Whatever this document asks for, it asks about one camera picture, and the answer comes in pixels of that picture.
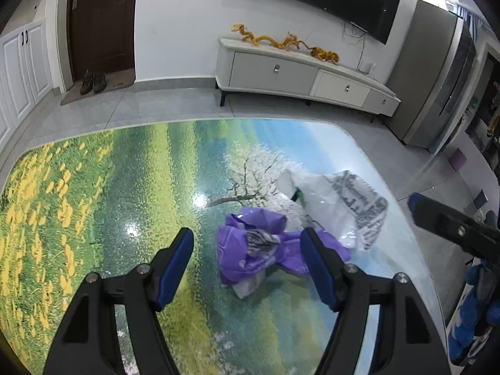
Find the dark shoe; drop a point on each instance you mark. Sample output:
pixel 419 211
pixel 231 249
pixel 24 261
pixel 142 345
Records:
pixel 99 82
pixel 86 83

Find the purple plastic bag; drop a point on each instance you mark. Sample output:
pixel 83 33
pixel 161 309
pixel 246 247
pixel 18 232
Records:
pixel 242 252

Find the purple stool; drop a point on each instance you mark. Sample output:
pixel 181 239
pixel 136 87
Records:
pixel 458 159

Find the brown doormat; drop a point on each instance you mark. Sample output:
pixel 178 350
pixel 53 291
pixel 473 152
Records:
pixel 119 83

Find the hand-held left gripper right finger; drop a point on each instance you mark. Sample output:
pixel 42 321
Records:
pixel 320 267

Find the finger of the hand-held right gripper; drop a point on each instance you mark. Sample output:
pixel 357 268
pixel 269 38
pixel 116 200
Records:
pixel 441 218

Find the person's blue patterned clothing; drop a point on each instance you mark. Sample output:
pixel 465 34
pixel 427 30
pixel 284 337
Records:
pixel 468 312

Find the landscape printed table cover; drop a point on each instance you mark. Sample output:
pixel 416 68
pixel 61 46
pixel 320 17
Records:
pixel 117 203

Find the small golden ornament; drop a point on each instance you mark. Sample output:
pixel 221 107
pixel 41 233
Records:
pixel 326 55

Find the white router box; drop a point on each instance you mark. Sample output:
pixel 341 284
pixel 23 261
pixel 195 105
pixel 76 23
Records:
pixel 366 68

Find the long golden dragon ornament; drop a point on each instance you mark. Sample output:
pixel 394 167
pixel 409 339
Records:
pixel 269 40

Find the dark brown door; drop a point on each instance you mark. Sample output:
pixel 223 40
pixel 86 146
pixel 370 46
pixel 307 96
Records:
pixel 101 19

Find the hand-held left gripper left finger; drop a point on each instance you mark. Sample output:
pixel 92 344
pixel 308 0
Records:
pixel 175 267

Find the white television cabinet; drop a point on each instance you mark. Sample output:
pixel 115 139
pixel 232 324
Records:
pixel 273 74

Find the white plastic bag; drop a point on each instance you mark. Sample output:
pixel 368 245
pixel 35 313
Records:
pixel 332 203

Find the grey refrigerator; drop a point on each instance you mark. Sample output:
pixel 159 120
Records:
pixel 429 78

